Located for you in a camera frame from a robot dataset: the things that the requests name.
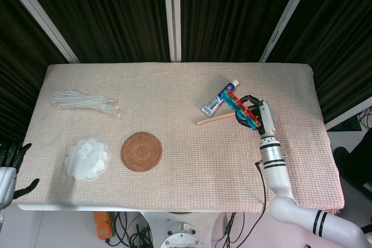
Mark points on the bundle of clear plastic tubes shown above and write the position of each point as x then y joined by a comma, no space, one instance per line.
87,101

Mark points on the clear flower-shaped plastic tray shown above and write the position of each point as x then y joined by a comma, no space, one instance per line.
87,159

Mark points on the dark pleated curtain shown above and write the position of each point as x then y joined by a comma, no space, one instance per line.
116,12

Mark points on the blue white toothpaste tube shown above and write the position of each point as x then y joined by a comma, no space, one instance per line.
213,104

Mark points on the beige waffle-weave tablecloth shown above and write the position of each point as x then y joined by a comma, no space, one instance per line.
186,178

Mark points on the round woven rattan coaster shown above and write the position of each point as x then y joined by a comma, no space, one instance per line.
141,152

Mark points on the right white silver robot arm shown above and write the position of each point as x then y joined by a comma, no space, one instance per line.
276,169

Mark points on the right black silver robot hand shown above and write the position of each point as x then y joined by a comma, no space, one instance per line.
266,117

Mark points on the white robot base with flange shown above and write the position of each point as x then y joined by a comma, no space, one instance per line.
181,230

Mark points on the white double metal frame post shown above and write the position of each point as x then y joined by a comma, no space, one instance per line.
173,12

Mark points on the red green blue hand clapper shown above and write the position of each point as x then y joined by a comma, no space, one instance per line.
241,108

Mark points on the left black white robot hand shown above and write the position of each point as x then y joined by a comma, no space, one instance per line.
8,172

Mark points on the thin wooden stick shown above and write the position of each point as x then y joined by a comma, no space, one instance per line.
215,118

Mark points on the black office chair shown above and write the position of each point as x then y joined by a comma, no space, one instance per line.
354,166

